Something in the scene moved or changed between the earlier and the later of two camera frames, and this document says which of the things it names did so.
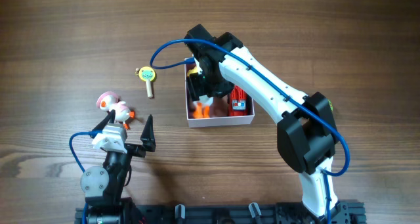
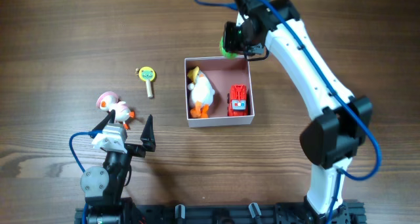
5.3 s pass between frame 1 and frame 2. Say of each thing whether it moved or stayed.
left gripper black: stayed
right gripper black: moved
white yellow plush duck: stayed
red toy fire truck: stayed
